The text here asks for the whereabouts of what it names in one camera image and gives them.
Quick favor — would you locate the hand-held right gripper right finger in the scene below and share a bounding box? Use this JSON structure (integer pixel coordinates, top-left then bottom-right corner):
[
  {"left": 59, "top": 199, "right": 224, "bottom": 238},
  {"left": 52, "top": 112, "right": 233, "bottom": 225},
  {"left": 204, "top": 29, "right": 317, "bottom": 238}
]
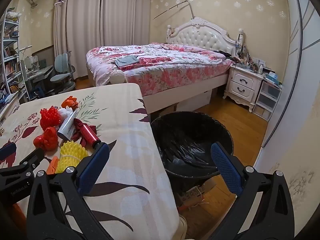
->
[{"left": 207, "top": 142, "right": 294, "bottom": 240}]

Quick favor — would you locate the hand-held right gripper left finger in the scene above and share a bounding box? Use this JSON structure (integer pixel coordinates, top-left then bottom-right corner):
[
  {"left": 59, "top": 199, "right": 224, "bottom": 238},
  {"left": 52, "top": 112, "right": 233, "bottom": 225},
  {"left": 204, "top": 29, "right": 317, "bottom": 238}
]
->
[{"left": 26, "top": 142, "right": 118, "bottom": 240}]

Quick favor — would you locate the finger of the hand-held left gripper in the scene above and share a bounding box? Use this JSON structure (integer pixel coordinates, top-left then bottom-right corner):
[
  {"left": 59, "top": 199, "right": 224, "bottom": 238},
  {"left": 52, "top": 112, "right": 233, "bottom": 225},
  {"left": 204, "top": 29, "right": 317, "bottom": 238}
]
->
[
  {"left": 0, "top": 142, "right": 17, "bottom": 162},
  {"left": 0, "top": 147, "right": 46, "bottom": 178}
]

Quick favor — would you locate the orange plastic piece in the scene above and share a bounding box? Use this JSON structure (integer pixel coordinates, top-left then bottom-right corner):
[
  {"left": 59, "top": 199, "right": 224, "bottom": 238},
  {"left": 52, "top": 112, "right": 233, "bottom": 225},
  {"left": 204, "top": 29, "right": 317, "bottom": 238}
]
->
[{"left": 46, "top": 156, "right": 60, "bottom": 174}]

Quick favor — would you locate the red metallic bottle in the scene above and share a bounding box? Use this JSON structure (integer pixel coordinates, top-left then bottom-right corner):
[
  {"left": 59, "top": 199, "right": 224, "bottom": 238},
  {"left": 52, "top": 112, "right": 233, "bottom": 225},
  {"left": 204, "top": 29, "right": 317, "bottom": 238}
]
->
[{"left": 81, "top": 125, "right": 102, "bottom": 152}]

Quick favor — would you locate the dark red cylinder bottle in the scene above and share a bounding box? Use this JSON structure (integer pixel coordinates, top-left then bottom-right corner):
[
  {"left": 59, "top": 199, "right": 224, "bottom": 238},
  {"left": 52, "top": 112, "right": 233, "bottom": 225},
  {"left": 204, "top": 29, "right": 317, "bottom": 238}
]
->
[{"left": 71, "top": 119, "right": 97, "bottom": 147}]

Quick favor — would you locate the white squeeze tube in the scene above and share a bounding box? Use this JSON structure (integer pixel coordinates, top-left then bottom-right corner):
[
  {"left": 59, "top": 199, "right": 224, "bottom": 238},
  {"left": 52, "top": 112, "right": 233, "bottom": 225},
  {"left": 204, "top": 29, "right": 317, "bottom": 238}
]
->
[{"left": 57, "top": 110, "right": 78, "bottom": 140}]

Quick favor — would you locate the black trash bin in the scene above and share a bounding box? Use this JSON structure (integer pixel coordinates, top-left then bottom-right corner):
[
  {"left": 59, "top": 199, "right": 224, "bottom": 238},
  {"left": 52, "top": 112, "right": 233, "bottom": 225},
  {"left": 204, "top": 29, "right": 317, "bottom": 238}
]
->
[{"left": 150, "top": 111, "right": 234, "bottom": 198}]

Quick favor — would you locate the white paper ball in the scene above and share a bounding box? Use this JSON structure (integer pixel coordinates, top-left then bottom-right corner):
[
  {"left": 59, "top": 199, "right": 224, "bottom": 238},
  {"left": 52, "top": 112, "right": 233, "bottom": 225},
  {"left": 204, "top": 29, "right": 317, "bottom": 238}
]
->
[{"left": 58, "top": 107, "right": 73, "bottom": 120}]

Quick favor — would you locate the orange paper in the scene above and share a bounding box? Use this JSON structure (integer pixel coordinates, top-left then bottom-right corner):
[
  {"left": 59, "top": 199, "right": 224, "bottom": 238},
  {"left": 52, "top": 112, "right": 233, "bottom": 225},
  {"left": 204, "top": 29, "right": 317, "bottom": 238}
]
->
[{"left": 61, "top": 95, "right": 79, "bottom": 110}]

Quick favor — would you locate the floral printed tablecloth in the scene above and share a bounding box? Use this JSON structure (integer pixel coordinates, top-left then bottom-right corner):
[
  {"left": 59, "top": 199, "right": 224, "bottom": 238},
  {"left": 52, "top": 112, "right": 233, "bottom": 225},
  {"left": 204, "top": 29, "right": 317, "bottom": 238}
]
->
[{"left": 0, "top": 83, "right": 180, "bottom": 240}]

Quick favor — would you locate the white storage box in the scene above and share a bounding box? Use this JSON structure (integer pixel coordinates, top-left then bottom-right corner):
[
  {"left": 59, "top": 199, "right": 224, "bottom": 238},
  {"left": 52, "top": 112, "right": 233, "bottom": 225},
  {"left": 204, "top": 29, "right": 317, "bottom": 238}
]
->
[{"left": 176, "top": 90, "right": 212, "bottom": 113}]

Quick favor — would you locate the clear plastic drawer unit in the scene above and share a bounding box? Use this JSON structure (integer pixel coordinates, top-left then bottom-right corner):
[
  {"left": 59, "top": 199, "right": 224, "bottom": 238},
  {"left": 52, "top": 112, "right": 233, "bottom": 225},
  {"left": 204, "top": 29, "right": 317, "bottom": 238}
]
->
[{"left": 252, "top": 79, "right": 282, "bottom": 122}]

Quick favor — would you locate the brown cardboard box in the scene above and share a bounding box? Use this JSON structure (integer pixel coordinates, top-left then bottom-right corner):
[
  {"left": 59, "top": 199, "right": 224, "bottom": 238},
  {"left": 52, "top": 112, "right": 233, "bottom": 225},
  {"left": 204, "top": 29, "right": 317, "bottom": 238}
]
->
[{"left": 160, "top": 105, "right": 175, "bottom": 117}]

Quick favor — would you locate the grey study desk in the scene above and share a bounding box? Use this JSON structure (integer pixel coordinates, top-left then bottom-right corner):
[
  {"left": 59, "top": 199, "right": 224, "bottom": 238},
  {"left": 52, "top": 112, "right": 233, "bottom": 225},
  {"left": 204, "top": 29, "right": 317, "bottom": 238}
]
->
[{"left": 25, "top": 65, "right": 54, "bottom": 100}]

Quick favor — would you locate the white nightstand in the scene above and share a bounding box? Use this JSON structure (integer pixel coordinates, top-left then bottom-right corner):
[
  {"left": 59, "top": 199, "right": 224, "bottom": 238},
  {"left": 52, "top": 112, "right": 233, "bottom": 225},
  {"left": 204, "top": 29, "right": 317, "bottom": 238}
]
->
[{"left": 223, "top": 65, "right": 264, "bottom": 113}]

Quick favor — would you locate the white bookshelf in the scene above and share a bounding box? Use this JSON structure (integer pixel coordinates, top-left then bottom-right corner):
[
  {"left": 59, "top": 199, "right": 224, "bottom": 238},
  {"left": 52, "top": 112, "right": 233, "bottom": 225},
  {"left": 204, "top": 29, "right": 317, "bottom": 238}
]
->
[{"left": 0, "top": 11, "right": 28, "bottom": 105}]

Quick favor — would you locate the teal box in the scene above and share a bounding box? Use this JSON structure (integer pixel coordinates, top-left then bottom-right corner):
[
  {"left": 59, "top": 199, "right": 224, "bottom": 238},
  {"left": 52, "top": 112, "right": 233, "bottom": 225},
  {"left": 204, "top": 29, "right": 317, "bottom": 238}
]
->
[{"left": 265, "top": 71, "right": 283, "bottom": 85}]

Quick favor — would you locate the light blue desk chair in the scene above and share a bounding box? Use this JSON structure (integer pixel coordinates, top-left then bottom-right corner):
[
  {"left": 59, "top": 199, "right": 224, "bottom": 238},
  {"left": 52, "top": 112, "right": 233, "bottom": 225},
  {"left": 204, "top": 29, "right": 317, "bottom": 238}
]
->
[{"left": 50, "top": 51, "right": 77, "bottom": 97}]

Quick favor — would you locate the white desk lamp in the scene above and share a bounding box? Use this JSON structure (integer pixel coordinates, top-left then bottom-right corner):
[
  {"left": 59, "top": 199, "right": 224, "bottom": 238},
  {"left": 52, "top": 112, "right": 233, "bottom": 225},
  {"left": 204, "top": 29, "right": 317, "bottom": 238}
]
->
[{"left": 19, "top": 45, "right": 33, "bottom": 68}]

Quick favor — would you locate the pink floral quilt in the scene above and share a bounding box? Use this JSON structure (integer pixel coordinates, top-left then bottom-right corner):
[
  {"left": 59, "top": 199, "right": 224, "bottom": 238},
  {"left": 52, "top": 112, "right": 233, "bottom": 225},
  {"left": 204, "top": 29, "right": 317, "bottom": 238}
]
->
[{"left": 86, "top": 43, "right": 232, "bottom": 94}]

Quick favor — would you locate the cluster of small bottles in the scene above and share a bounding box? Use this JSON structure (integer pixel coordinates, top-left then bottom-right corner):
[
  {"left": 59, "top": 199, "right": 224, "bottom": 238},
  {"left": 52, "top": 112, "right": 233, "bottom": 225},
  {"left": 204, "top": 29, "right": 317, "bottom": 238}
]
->
[{"left": 234, "top": 44, "right": 273, "bottom": 74}]

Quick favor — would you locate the grey folded cloth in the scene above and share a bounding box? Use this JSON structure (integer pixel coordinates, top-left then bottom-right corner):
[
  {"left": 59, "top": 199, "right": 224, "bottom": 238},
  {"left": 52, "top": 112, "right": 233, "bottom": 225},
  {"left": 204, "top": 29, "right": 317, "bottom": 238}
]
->
[{"left": 112, "top": 55, "right": 139, "bottom": 68}]

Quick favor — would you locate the white sliding wardrobe door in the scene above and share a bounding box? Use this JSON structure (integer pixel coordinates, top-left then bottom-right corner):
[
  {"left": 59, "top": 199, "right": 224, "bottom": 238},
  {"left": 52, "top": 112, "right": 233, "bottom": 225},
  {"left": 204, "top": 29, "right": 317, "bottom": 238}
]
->
[{"left": 255, "top": 0, "right": 320, "bottom": 230}]

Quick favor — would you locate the white upholstered bed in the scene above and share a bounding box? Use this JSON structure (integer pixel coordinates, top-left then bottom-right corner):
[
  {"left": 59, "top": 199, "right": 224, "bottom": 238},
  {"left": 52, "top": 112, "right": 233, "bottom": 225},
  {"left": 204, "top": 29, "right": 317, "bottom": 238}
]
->
[{"left": 86, "top": 17, "right": 245, "bottom": 114}]

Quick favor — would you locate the beige curtain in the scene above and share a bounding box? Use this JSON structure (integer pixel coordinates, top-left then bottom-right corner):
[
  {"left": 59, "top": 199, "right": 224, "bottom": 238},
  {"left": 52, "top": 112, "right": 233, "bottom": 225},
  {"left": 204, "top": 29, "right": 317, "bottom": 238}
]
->
[{"left": 54, "top": 0, "right": 152, "bottom": 80}]

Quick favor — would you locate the metal canopy pole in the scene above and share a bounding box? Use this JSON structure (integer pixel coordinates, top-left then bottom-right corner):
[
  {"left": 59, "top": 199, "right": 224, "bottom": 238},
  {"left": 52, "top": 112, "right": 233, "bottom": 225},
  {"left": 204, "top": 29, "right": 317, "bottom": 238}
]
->
[{"left": 154, "top": 0, "right": 197, "bottom": 20}]

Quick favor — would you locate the flat cardboard with string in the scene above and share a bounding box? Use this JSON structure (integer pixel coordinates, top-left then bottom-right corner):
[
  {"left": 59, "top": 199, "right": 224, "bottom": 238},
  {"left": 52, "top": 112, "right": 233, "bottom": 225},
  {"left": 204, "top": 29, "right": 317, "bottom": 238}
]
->
[{"left": 179, "top": 180, "right": 218, "bottom": 208}]

